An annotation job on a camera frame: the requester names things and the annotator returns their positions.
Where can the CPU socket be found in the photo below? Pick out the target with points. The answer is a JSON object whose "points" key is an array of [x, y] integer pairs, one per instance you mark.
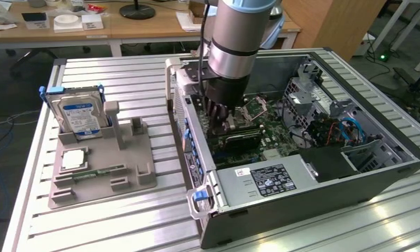
{"points": [[238, 119]]}

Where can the grey metal drive bracket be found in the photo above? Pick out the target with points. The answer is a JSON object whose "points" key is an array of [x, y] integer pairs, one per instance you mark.
{"points": [[371, 155]]}

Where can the white box with black top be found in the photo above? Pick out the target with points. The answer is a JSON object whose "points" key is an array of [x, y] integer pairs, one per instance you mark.
{"points": [[34, 21]]}

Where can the hard disk with blue carrier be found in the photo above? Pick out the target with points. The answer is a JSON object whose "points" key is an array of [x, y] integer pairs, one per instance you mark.
{"points": [[78, 115]]}

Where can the grey parts rack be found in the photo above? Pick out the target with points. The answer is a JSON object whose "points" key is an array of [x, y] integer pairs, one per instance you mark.
{"points": [[101, 152]]}

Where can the white metal table frame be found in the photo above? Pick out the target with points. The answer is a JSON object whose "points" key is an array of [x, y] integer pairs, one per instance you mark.
{"points": [[385, 29]]}

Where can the grey cup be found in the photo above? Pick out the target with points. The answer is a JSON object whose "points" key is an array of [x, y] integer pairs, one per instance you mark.
{"points": [[37, 3]]}

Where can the metal socket cover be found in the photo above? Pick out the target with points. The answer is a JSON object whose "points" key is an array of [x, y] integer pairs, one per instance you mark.
{"points": [[254, 107]]}

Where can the black device with green light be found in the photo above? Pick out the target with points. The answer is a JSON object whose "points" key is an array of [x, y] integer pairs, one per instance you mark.
{"points": [[383, 56]]}

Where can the black round lamp base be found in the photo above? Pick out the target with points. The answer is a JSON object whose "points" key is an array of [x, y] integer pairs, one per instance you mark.
{"points": [[136, 12]]}

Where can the red packet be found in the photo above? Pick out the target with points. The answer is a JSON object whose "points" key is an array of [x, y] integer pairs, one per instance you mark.
{"points": [[94, 8]]}

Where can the clear plastic bag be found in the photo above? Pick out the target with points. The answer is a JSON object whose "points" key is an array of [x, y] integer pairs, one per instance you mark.
{"points": [[0, 11]]}

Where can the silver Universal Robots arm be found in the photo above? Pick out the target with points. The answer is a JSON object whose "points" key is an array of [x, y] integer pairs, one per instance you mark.
{"points": [[234, 31]]}

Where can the green RAM stick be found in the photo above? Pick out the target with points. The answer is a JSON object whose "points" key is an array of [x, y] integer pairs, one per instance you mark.
{"points": [[90, 173]]}

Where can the wooden desk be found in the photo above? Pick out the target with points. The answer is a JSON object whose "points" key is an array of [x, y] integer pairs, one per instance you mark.
{"points": [[20, 36]]}

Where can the grey card retention latch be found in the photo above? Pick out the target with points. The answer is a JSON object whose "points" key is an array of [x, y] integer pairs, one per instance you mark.
{"points": [[168, 78]]}

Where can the wooden cabinet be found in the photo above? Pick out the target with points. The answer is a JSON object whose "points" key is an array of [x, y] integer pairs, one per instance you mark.
{"points": [[336, 26]]}

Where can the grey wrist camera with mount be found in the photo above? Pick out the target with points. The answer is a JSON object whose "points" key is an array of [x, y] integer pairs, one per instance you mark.
{"points": [[190, 85]]}

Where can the graphics card with metal bracket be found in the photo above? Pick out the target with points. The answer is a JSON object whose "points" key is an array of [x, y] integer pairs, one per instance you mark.
{"points": [[242, 141]]}

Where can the black office chair base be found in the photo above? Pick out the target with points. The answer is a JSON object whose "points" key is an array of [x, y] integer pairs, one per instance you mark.
{"points": [[28, 59]]}

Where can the white paper stack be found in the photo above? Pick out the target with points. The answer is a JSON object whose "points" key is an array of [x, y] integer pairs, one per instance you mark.
{"points": [[188, 22]]}

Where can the small white box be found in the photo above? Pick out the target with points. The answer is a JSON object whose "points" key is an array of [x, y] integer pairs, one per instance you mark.
{"points": [[92, 22]]}

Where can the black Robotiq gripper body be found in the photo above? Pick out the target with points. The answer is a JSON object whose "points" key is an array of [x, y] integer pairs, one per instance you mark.
{"points": [[226, 89]]}

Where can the grey power supply unit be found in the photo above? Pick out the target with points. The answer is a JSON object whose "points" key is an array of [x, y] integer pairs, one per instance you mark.
{"points": [[237, 189]]}

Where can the black open PC case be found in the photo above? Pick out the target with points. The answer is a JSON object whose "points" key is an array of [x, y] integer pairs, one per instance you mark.
{"points": [[300, 210]]}

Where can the white paper slip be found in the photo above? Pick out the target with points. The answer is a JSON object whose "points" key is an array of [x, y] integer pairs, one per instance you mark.
{"points": [[2, 26]]}

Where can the grey metal disk bay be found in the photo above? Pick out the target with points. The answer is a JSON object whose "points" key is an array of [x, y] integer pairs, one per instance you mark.
{"points": [[300, 99]]}

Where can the silver CPU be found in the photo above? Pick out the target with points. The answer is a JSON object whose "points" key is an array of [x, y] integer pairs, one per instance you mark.
{"points": [[72, 160]]}

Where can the green motherboard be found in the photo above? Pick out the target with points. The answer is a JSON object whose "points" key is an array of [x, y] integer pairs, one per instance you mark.
{"points": [[272, 136]]}

